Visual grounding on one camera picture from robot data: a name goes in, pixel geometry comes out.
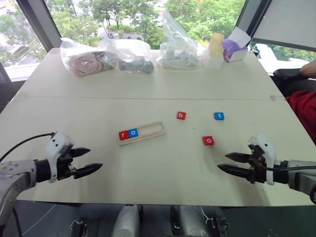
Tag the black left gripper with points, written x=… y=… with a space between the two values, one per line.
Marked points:
x=63 y=166

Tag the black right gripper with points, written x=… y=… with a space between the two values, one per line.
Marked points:
x=256 y=171

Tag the blue letter tile t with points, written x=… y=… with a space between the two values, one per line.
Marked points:
x=219 y=116

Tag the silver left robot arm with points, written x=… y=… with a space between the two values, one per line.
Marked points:
x=14 y=170

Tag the person's bare forearm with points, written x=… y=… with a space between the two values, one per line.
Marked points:
x=309 y=68

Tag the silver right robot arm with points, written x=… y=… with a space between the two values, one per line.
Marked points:
x=298 y=172

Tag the red letter tile o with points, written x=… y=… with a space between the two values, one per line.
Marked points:
x=208 y=140

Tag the red letter tile r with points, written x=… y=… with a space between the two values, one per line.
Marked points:
x=123 y=135

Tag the blue letter tile o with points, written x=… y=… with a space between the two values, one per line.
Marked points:
x=133 y=133

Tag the red letter tile b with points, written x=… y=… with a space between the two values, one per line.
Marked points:
x=181 y=115

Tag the wooden letter tray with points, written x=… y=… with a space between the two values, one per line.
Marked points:
x=151 y=129

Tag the grey rounded metal shape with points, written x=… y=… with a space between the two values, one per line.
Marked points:
x=127 y=222
x=190 y=222

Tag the person's red clothing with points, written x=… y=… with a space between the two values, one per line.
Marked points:
x=302 y=108

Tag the clear bag with pink item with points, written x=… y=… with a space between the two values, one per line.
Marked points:
x=84 y=63

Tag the black chair armrest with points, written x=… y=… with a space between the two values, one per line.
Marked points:
x=288 y=74

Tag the clear bag with grey item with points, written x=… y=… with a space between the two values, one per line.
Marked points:
x=134 y=64

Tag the purple and white box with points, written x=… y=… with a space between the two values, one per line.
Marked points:
x=232 y=50

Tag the yellow cups in clear bag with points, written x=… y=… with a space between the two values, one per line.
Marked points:
x=216 y=44

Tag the clear bag with white items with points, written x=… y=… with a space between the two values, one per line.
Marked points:
x=176 y=51

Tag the dark window pillar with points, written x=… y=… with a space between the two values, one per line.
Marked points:
x=39 y=22
x=250 y=14

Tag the white roller blind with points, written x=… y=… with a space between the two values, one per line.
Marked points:
x=288 y=22

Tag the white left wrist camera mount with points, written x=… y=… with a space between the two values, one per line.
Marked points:
x=55 y=145

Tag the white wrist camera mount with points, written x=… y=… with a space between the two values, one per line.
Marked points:
x=55 y=145
x=267 y=150

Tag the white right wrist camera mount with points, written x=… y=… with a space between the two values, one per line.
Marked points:
x=267 y=150

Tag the small black bracket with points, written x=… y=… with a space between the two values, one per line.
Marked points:
x=78 y=228
x=218 y=225

